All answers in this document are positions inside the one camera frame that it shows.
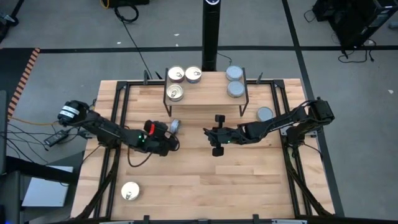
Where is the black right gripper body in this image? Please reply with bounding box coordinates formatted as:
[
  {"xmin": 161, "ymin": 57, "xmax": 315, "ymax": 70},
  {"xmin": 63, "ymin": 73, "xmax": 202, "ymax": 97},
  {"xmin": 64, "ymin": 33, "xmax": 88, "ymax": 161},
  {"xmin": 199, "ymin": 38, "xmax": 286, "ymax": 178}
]
[{"xmin": 221, "ymin": 123, "xmax": 250, "ymax": 148}]

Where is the black equipment box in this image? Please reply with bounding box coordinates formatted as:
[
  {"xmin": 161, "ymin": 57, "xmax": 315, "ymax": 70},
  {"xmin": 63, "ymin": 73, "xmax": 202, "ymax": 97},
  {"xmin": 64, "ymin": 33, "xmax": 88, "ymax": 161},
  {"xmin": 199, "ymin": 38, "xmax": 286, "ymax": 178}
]
[{"xmin": 108, "ymin": 0, "xmax": 150, "ymax": 7}]

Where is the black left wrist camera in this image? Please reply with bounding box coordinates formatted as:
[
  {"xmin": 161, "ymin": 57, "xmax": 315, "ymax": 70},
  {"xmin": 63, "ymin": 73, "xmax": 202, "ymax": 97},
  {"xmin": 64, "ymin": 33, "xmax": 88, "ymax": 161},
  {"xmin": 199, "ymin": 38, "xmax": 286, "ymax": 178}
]
[{"xmin": 145, "ymin": 120, "xmax": 168, "ymax": 138}]

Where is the blue red salmon can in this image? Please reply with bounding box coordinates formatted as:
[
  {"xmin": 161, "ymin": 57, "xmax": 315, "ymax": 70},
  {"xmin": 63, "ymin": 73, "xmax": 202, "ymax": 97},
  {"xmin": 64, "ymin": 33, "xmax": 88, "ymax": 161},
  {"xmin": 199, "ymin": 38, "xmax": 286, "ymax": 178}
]
[
  {"xmin": 184, "ymin": 65, "xmax": 203, "ymax": 84},
  {"xmin": 120, "ymin": 181, "xmax": 141, "ymax": 202},
  {"xmin": 165, "ymin": 83, "xmax": 185, "ymax": 102},
  {"xmin": 167, "ymin": 65, "xmax": 186, "ymax": 84}
]

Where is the black floor mat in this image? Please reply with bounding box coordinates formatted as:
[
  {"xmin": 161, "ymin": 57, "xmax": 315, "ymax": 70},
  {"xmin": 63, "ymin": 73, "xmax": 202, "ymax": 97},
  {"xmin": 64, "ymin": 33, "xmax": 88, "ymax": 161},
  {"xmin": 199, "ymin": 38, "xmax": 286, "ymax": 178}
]
[{"xmin": 0, "ymin": 48, "xmax": 35, "ymax": 94}]

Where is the black floor cable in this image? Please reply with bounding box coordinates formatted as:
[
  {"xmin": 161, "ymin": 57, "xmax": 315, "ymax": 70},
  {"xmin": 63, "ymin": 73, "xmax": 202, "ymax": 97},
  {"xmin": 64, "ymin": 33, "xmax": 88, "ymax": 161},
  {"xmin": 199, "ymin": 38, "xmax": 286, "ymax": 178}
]
[
  {"xmin": 337, "ymin": 39, "xmax": 377, "ymax": 64},
  {"xmin": 113, "ymin": 2, "xmax": 154, "ymax": 80}
]

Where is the black aluminium table frame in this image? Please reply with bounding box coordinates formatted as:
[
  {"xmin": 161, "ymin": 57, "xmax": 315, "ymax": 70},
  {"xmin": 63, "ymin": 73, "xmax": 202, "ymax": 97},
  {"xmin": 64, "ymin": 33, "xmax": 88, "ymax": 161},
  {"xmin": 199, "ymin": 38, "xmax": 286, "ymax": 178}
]
[{"xmin": 70, "ymin": 79, "xmax": 341, "ymax": 224}]

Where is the white panel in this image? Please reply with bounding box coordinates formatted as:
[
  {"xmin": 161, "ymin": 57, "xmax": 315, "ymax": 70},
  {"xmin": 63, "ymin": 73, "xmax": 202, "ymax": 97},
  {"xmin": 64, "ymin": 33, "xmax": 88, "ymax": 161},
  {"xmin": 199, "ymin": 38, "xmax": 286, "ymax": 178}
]
[{"xmin": 21, "ymin": 166, "xmax": 75, "ymax": 208}]

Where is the black power adapter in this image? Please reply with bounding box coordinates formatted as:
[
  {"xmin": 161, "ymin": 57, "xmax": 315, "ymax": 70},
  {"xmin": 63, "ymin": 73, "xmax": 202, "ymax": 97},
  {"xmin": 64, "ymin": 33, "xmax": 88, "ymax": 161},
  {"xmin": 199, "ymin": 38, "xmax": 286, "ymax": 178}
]
[{"xmin": 43, "ymin": 129, "xmax": 70, "ymax": 147}]

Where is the black desk leg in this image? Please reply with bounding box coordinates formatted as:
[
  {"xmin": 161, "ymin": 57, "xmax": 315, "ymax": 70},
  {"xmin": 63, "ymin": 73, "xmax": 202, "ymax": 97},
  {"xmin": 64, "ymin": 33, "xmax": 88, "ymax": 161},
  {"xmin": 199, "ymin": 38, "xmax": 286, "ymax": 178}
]
[{"xmin": 6, "ymin": 155, "xmax": 78, "ymax": 184}]

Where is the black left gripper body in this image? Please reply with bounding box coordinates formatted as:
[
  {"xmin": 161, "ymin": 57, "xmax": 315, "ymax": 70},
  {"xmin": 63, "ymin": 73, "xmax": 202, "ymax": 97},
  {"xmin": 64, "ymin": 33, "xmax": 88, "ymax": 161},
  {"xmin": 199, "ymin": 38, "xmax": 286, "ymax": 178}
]
[{"xmin": 144, "ymin": 136, "xmax": 171, "ymax": 157}]

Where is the black tower fan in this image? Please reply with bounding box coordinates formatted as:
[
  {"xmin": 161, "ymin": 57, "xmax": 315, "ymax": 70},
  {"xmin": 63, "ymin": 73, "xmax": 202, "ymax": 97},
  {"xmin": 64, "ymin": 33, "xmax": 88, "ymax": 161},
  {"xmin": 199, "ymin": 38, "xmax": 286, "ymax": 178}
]
[{"xmin": 201, "ymin": 0, "xmax": 222, "ymax": 73}]

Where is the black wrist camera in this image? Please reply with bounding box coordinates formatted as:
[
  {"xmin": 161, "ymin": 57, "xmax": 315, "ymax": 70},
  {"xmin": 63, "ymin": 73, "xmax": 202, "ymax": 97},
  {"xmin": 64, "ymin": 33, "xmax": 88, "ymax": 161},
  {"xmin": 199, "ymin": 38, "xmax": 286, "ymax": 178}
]
[
  {"xmin": 225, "ymin": 126, "xmax": 242, "ymax": 140},
  {"xmin": 145, "ymin": 120, "xmax": 168, "ymax": 138}
]

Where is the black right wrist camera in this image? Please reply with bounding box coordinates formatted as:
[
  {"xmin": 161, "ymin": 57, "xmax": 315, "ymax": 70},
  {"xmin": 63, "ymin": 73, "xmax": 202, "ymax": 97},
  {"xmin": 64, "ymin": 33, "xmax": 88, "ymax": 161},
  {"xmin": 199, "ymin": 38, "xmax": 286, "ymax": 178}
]
[{"xmin": 225, "ymin": 126, "xmax": 242, "ymax": 140}]

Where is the wooden shelf black frame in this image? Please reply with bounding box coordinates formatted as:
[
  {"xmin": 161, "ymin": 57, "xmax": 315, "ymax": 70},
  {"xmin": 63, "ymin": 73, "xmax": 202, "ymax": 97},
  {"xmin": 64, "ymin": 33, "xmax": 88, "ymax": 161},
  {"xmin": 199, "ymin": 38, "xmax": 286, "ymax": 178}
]
[{"xmin": 162, "ymin": 67, "xmax": 250, "ymax": 118}]

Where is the green white tuna can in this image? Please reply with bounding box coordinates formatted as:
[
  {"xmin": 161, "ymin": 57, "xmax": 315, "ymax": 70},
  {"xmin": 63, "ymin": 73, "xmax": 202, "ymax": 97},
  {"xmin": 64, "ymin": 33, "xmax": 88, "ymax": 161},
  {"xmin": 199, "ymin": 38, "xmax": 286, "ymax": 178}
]
[
  {"xmin": 225, "ymin": 65, "xmax": 244, "ymax": 82},
  {"xmin": 226, "ymin": 80, "xmax": 246, "ymax": 98},
  {"xmin": 256, "ymin": 106, "xmax": 275, "ymax": 123},
  {"xmin": 170, "ymin": 118, "xmax": 182, "ymax": 134}
]

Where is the orange floor cable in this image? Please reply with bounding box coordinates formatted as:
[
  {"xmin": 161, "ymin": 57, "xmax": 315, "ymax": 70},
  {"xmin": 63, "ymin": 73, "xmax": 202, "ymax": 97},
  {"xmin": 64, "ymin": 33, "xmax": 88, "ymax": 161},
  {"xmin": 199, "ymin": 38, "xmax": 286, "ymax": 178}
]
[{"xmin": 8, "ymin": 116, "xmax": 60, "ymax": 126}]

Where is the black left wrist camera cable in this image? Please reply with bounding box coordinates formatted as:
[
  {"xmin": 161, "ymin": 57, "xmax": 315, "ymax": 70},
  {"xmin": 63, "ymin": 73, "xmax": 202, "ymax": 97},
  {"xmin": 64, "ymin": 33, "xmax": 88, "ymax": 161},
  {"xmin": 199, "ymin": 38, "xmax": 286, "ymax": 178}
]
[{"xmin": 126, "ymin": 145, "xmax": 154, "ymax": 168}]

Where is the black computer cart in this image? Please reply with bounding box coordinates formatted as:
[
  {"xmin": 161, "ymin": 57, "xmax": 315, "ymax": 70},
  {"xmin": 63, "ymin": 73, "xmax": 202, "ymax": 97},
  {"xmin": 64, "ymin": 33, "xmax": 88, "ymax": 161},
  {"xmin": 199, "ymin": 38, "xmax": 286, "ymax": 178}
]
[{"xmin": 312, "ymin": 0, "xmax": 398, "ymax": 50}]

